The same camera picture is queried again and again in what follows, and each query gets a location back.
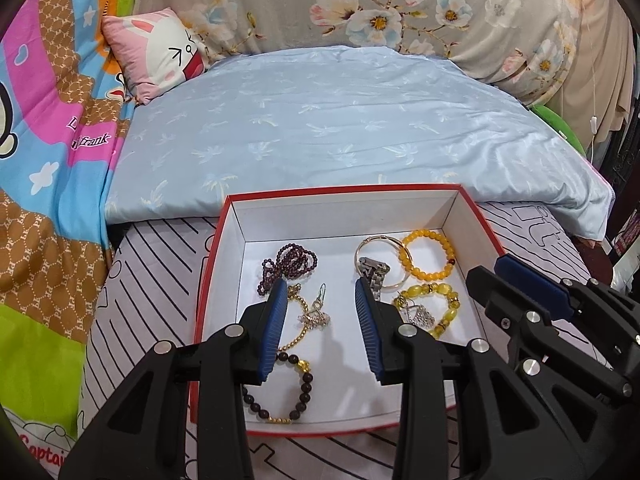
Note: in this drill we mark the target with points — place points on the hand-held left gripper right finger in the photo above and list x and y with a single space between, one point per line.
367 330

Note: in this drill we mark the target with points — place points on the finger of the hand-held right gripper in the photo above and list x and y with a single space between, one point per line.
500 300
530 280

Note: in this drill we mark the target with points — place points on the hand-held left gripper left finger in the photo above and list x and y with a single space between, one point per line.
272 330

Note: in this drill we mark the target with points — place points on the twisted gold bangle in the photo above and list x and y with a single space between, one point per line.
380 239

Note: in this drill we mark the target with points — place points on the red box with white inside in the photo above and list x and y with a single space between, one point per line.
320 220

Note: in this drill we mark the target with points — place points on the silver drop earring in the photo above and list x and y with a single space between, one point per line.
315 317
422 316

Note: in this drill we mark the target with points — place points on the silver metal wristwatch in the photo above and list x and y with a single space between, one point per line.
375 272

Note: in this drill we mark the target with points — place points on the green plastic object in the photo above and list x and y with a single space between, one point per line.
565 127

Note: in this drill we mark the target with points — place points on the light blue quilt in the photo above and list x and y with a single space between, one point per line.
325 125

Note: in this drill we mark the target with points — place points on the beige curtain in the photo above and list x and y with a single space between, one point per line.
605 60

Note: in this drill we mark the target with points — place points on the colourful cartoon monkey blanket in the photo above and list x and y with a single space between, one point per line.
50 160

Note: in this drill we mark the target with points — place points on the pink rabbit pillow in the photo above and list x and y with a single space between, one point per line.
155 55

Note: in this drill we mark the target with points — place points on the grey floral blanket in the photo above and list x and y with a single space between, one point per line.
300 0

